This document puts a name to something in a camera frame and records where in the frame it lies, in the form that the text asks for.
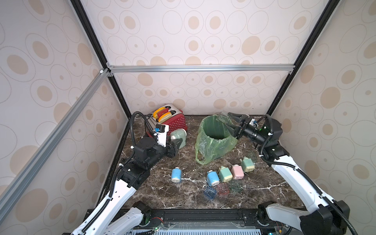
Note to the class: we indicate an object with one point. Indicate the pink pencil sharpener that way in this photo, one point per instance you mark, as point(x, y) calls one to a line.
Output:
point(237, 172)

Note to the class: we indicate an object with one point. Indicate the clear blue shavings tray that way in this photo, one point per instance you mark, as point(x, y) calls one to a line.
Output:
point(210, 193)

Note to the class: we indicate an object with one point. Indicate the mint green pencil sharpener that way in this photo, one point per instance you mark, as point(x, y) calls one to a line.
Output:
point(247, 164)

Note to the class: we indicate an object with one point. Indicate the silver aluminium side bar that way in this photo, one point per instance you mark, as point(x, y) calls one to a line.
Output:
point(30, 170)

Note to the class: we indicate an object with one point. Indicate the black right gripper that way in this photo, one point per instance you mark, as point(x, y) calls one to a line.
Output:
point(242, 127)

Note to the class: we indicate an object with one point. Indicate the clear green shavings tray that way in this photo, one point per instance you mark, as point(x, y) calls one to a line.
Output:
point(235, 186)

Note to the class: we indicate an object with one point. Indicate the blue pencil sharpener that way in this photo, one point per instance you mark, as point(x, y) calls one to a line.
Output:
point(176, 175)
point(212, 178)

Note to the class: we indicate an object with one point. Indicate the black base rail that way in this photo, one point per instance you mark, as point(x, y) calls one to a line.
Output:
point(210, 222)

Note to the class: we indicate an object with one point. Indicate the clear pink shavings tray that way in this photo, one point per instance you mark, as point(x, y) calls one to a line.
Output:
point(223, 190)

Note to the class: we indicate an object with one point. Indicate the sage green pencil sharpener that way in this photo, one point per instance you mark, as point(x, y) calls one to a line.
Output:
point(179, 134)

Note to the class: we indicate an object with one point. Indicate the blue pencil sharpener in row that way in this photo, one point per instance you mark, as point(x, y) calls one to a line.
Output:
point(176, 175)

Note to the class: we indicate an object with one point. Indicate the clear dark shavings tray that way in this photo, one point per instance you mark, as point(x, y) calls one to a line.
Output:
point(225, 118)

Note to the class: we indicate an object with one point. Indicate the light green pencil sharpener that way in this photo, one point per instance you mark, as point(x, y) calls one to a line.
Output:
point(225, 174)

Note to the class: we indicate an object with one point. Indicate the red plastic basket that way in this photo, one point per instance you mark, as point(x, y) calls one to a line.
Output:
point(177, 121)

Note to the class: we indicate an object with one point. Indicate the green plastic bin liner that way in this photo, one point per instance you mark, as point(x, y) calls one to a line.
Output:
point(213, 140)

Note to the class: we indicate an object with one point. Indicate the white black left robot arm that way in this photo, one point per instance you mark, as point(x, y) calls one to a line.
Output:
point(128, 178)

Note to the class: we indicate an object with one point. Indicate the silver aluminium crossbar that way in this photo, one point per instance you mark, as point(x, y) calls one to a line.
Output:
point(203, 68)

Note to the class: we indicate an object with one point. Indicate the red yellow toy items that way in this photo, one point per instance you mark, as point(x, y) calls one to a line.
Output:
point(163, 114)

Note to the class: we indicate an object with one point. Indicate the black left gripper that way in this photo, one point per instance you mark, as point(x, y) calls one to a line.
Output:
point(172, 149)

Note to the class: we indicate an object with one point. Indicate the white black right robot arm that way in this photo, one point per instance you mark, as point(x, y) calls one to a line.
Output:
point(323, 215)

